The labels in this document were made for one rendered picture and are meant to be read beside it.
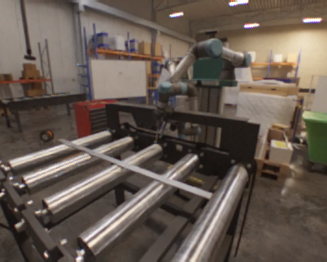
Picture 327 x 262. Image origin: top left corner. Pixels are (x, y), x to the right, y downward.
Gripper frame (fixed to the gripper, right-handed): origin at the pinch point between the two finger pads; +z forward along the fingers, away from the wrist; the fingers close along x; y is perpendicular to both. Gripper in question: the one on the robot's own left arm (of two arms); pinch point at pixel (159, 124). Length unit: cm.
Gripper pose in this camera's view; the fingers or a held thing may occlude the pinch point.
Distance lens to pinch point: 121.5
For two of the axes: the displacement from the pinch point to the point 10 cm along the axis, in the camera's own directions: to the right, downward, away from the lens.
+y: -7.6, -5.2, 3.9
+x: -6.3, 4.5, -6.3
